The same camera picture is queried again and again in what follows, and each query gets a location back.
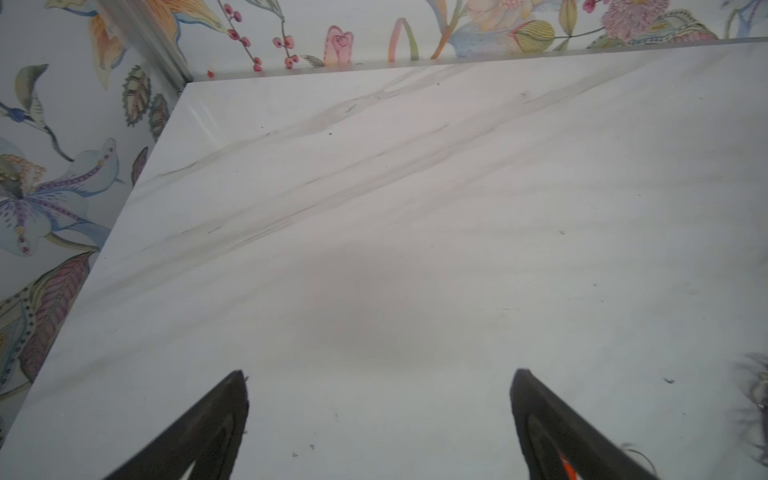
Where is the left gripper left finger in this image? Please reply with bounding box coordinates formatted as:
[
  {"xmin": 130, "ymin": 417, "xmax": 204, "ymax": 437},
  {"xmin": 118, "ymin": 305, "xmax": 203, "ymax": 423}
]
[{"xmin": 108, "ymin": 370, "xmax": 249, "ymax": 479}]

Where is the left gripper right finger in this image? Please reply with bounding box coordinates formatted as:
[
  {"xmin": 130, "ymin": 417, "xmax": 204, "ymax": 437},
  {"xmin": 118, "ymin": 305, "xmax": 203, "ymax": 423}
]
[{"xmin": 509, "ymin": 369, "xmax": 656, "ymax": 480}]

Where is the red key tag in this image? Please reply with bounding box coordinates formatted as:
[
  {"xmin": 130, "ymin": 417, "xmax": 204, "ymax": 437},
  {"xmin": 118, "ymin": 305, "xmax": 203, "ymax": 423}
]
[{"xmin": 560, "ymin": 455, "xmax": 579, "ymax": 480}]

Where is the left aluminium corner post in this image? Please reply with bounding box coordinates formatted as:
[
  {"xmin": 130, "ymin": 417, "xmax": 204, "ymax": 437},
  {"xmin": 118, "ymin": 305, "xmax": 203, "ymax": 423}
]
[{"xmin": 96, "ymin": 0, "xmax": 192, "ymax": 95}]

